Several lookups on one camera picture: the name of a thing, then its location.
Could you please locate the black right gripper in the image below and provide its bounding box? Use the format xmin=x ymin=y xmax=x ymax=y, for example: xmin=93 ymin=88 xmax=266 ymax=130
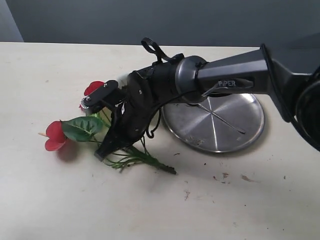
xmin=80 ymin=62 xmax=181 ymax=162

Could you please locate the red artificial flower plant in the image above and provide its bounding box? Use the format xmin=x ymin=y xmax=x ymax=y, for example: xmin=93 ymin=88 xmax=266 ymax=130
xmin=37 ymin=80 xmax=177 ymax=176

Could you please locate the stainless steel spoon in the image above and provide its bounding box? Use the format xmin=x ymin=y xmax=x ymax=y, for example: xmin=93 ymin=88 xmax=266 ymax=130
xmin=187 ymin=103 xmax=246 ymax=135

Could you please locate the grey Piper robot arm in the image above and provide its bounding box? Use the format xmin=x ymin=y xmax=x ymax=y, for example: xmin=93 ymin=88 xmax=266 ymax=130
xmin=81 ymin=37 xmax=320 ymax=160

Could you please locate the round stainless steel plate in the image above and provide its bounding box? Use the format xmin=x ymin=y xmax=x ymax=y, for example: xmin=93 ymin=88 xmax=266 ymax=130
xmin=162 ymin=93 xmax=266 ymax=153

